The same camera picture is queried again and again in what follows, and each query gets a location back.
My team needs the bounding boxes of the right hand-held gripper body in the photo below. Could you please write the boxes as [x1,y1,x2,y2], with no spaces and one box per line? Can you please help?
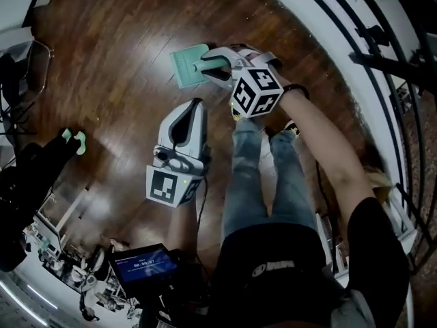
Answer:
[227,44,285,120]

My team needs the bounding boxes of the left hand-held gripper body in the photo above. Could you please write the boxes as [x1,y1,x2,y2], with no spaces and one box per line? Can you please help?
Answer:
[145,143,211,208]

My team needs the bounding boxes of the green plastic dustpan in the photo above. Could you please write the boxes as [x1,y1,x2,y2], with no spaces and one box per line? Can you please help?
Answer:
[169,43,238,89]

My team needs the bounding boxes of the person's left forearm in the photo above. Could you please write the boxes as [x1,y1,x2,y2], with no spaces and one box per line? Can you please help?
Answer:
[165,202,201,252]

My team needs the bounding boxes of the person's right forearm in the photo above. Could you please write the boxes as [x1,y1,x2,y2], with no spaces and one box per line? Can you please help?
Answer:
[278,89,376,225]

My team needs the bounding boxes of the person's left shoe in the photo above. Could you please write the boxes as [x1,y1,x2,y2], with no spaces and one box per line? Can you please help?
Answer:
[229,102,245,122]

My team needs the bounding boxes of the black wristband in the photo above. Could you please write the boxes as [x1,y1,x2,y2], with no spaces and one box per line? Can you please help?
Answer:
[283,83,310,101]

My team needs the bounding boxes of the person's right shoe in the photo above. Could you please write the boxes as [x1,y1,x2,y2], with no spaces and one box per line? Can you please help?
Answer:
[283,120,301,139]

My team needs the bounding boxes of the person's blue jeans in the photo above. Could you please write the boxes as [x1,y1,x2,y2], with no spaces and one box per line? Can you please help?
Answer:
[221,118,318,238]

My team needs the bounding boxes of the black monitor with blue screen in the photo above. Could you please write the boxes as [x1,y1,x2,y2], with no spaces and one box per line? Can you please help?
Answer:
[108,243,182,299]

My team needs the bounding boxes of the cluttered white desk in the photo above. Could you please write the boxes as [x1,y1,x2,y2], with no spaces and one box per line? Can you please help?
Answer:
[20,213,137,323]

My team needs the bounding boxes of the black metal railing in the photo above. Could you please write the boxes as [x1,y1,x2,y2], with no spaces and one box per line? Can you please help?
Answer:
[293,0,437,273]

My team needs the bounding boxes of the person's black t-shirt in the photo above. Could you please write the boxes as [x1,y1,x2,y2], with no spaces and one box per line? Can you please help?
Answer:
[204,196,410,328]

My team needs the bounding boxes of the grey bag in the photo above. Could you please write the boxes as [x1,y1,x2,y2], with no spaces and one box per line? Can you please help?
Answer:
[330,288,376,328]

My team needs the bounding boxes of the black cable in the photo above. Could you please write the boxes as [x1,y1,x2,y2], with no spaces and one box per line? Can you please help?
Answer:
[195,178,210,252]

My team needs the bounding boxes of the metal frame chair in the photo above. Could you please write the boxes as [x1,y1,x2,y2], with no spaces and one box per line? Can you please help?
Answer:
[0,39,55,136]

